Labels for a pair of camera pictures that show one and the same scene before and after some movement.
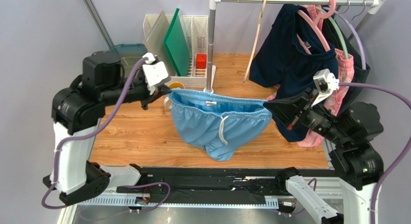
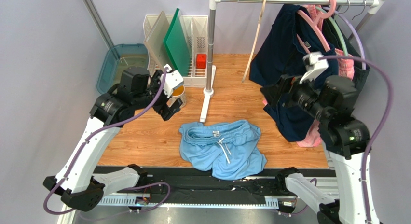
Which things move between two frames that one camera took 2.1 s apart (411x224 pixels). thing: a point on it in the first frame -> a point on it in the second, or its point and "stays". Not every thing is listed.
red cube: (201, 61) stays
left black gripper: (147, 97) -> (164, 110)
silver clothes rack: (376, 3) stays
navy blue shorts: (289, 53) stays
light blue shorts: (220, 125) -> (228, 149)
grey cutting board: (155, 44) stays
